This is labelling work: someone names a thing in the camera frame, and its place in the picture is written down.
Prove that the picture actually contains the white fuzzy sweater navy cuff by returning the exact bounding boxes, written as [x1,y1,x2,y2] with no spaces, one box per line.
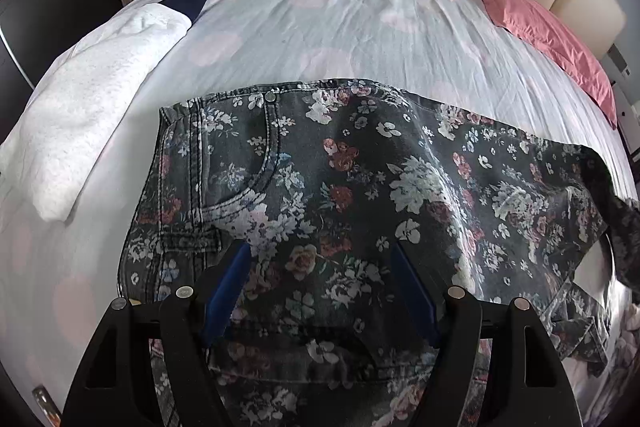
[0,0,208,223]

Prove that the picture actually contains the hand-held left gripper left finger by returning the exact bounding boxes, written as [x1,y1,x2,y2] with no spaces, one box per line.
[60,239,251,427]

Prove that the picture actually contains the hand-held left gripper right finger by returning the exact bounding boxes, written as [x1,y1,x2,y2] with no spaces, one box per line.
[390,241,586,427]

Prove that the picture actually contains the wall switch panel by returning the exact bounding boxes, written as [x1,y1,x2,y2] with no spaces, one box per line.
[605,44,632,80]

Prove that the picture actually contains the black and white nightstand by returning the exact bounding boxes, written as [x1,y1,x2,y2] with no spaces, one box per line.
[620,99,640,148]

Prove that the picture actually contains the bed with pink-dotted sheet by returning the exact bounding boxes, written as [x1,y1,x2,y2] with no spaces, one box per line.
[0,0,636,427]

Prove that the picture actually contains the pink pillow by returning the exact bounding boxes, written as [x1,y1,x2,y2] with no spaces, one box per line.
[467,0,618,130]

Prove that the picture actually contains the dark floral pants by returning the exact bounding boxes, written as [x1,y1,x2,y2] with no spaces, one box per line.
[116,78,640,427]

